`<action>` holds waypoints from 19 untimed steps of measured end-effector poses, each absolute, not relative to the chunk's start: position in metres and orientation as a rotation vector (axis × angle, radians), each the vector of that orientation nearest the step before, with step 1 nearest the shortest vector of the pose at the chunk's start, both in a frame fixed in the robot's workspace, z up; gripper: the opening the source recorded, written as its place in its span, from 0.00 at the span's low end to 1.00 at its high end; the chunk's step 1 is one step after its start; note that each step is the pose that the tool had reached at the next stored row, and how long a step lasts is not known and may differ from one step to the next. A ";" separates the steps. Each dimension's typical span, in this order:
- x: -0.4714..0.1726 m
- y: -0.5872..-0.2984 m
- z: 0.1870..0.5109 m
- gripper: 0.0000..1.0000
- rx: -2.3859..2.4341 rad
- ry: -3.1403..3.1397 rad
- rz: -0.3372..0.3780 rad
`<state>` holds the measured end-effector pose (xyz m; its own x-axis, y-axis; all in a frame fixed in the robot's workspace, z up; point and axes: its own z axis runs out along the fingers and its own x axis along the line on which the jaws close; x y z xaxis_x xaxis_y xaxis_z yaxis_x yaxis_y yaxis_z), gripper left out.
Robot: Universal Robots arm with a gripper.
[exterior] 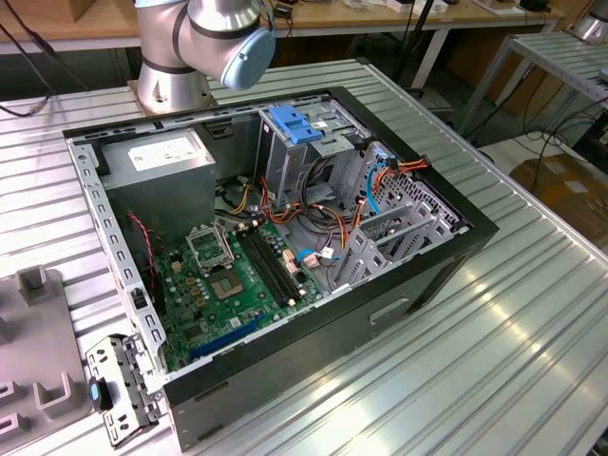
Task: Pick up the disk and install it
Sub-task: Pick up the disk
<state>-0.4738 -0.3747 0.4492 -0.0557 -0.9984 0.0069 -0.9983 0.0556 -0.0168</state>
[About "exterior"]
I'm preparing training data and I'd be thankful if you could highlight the green motherboard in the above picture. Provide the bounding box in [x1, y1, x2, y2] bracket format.
[154, 220, 324, 374]

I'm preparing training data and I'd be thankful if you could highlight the orange red power wire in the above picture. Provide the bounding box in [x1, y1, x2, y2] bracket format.
[353, 155, 431, 243]

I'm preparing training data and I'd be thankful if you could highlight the blue data wire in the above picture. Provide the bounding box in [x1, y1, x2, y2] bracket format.
[366, 159, 395, 218]

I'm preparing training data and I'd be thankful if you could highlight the wooden desk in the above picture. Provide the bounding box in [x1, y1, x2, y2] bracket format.
[0, 0, 566, 91]

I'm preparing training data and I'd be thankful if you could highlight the orange black wire bundle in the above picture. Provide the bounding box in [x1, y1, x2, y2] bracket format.
[213, 175, 362, 253]

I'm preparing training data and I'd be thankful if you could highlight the blue expansion slot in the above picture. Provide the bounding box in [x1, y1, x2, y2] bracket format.
[189, 315, 260, 362]

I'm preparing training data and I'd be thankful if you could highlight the metal optical drive cage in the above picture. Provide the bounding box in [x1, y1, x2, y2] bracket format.
[254, 97, 371, 210]

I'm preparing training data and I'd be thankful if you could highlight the grey power supply unit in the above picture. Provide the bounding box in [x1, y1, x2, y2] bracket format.
[97, 127, 218, 248]

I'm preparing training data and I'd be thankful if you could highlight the black latch with blue tab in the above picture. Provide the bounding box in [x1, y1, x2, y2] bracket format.
[88, 378, 115, 412]

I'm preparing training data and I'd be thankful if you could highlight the metal slat side table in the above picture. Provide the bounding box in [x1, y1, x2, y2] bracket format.
[458, 30, 608, 139]

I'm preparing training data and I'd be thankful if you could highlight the yellow orange wire bundle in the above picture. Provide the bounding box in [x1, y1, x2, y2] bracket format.
[230, 176, 256, 215]

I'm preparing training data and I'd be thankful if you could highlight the metal disk bay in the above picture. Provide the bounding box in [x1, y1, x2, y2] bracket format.
[330, 197, 471, 292]

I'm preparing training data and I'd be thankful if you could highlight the red black fan wire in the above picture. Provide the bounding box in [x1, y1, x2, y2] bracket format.
[124, 212, 159, 292]

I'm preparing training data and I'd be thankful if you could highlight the blue drive cage latch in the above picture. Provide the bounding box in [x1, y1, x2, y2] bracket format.
[268, 106, 325, 146]

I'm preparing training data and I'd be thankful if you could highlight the cable with silver plug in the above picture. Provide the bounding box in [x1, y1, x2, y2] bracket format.
[0, 21, 91, 119]

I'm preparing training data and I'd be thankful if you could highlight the CPU socket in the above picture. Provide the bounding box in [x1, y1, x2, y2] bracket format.
[208, 269, 249, 303]

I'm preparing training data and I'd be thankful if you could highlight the black open PC case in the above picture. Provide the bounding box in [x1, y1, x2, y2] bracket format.
[61, 85, 500, 453]

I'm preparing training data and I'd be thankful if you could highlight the large brown cardboard box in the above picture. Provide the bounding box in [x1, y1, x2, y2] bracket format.
[510, 154, 608, 238]

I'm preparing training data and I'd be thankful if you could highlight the black RAM slot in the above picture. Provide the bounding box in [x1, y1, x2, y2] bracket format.
[237, 228, 292, 308]
[249, 226, 305, 300]

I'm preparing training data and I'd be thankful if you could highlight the metal socket cover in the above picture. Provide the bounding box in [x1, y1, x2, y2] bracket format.
[184, 222, 238, 277]

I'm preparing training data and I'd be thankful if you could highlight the grey parts rack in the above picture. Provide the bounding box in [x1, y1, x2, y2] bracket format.
[0, 265, 96, 443]

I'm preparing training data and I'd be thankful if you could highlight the black cable loop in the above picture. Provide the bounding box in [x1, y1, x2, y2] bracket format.
[303, 156, 355, 227]

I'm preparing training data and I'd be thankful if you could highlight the white connector blue wire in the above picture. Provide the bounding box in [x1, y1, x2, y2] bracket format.
[294, 246, 343, 271]

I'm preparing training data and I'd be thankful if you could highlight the metal slot cover bracket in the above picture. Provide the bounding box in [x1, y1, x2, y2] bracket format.
[84, 333, 167, 448]

